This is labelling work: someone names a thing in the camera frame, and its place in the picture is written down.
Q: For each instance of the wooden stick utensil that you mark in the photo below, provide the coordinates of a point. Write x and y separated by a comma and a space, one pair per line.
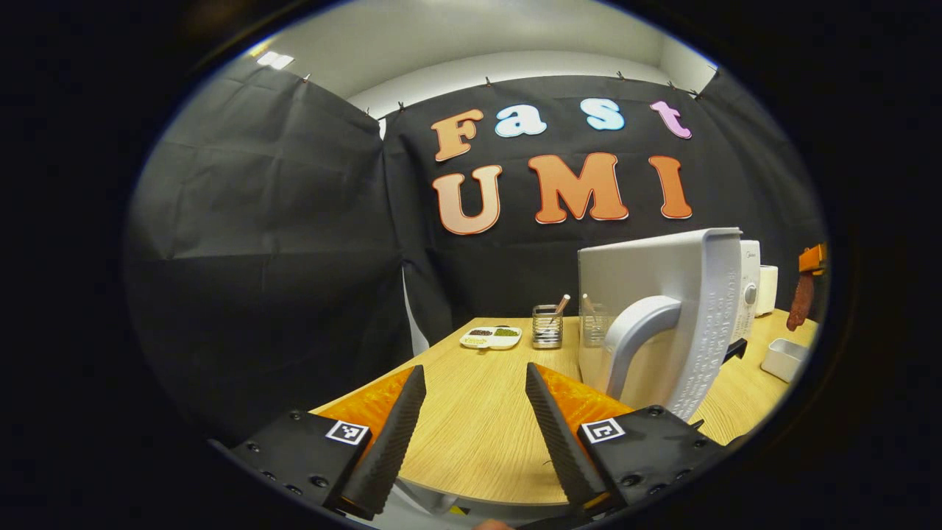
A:
562, 302

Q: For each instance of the white microwave oven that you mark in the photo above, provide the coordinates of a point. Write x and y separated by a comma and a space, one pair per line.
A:
662, 272

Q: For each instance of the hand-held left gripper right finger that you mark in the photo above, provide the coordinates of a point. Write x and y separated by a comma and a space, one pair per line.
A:
563, 449

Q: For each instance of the ceiling light panel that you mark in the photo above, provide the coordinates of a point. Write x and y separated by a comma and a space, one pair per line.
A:
276, 60

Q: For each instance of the reddish brown sausage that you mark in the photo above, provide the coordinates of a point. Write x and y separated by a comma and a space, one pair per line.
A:
800, 305

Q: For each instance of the white divided plate with beans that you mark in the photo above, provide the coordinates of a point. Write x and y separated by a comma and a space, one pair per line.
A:
489, 342

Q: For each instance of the white plastic tray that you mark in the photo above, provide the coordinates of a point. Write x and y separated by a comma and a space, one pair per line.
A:
784, 357

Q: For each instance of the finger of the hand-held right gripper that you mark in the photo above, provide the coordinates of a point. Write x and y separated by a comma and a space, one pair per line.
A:
812, 260

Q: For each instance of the white toaster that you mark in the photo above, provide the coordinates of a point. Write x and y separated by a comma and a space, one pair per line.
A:
768, 291

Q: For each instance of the metal utensil holder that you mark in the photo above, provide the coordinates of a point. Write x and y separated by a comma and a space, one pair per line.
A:
547, 335

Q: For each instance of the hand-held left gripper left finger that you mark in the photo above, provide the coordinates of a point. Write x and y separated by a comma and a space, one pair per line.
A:
394, 449

